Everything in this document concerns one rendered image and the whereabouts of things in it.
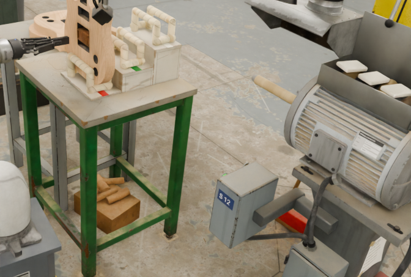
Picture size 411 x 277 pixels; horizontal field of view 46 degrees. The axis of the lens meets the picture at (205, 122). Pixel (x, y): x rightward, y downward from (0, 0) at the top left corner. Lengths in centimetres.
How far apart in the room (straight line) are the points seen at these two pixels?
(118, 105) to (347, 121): 102
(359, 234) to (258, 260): 134
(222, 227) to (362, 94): 54
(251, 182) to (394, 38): 55
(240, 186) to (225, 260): 137
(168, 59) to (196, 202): 110
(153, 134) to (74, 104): 158
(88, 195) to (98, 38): 67
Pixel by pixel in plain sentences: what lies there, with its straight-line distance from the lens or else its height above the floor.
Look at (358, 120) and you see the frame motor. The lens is 134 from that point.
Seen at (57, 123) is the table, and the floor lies 60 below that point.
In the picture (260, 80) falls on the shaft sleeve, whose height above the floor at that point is 126.
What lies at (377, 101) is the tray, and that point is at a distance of 130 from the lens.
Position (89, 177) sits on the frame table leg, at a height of 65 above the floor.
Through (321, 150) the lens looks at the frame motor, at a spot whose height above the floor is 124.
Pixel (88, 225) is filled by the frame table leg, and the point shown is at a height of 38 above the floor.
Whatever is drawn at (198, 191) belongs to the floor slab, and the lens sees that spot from 308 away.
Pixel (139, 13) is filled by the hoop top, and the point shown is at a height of 120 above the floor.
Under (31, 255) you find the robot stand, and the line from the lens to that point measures 173.
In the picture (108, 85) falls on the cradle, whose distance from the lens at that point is 210.
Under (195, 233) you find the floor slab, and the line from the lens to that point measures 280.
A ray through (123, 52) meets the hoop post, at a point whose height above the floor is 110.
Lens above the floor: 195
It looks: 31 degrees down
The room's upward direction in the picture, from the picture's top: 8 degrees clockwise
